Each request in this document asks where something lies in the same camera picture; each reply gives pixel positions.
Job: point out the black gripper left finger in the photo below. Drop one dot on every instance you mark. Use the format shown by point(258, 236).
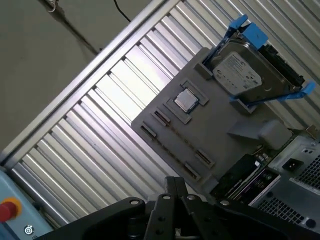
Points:
point(160, 215)

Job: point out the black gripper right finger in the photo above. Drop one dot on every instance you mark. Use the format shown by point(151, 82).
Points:
point(200, 215)

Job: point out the black PC case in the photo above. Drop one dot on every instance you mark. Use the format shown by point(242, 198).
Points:
point(277, 192)

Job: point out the grey parts rack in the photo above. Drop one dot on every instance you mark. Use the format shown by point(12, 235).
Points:
point(212, 130)

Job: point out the grey power supply unit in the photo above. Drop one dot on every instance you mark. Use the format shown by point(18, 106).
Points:
point(292, 165)

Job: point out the silver CPU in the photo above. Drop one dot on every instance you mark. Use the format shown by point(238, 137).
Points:
point(186, 101)

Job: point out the hard disk in blue carrier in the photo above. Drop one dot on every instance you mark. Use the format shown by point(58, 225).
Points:
point(240, 72)

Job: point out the graphics card with bracket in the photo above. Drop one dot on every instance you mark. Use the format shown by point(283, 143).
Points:
point(237, 172)

